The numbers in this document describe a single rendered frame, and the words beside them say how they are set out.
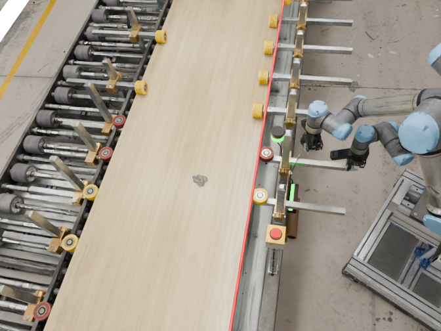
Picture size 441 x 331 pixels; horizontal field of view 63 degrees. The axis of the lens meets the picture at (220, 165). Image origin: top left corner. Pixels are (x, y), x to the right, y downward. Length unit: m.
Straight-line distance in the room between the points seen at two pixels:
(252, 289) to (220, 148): 0.76
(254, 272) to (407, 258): 1.04
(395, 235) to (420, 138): 1.42
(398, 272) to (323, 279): 0.46
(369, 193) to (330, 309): 0.91
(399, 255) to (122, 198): 1.71
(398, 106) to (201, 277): 1.07
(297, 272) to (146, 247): 1.20
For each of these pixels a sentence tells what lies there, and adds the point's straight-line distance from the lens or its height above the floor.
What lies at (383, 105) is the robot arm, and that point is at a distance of 1.49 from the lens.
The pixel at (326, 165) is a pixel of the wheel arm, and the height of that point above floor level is 0.86.
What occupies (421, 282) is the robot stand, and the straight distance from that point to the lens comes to 2.56.
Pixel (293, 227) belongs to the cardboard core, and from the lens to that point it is 2.62.
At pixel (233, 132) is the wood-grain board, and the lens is 2.00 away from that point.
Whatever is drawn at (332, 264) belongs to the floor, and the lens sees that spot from 2.66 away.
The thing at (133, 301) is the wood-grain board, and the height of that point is 0.90.
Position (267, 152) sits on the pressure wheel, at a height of 0.91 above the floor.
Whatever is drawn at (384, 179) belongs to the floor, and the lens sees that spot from 3.01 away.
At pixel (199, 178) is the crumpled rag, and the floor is 0.92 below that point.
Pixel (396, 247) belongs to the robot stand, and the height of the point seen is 0.21.
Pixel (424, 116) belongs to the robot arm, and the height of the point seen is 1.61.
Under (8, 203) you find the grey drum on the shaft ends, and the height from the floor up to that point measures 0.85.
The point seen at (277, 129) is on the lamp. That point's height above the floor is 1.17.
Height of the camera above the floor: 2.53
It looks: 59 degrees down
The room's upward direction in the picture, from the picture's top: 12 degrees counter-clockwise
